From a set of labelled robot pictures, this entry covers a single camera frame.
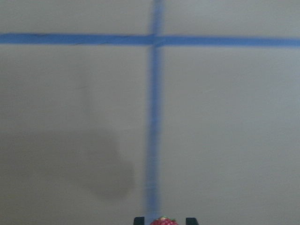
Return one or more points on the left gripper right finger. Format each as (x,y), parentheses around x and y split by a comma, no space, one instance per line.
(191,221)

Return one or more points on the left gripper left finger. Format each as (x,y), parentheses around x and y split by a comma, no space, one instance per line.
(139,221)

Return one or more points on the red strawberry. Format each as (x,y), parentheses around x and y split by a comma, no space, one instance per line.
(164,221)

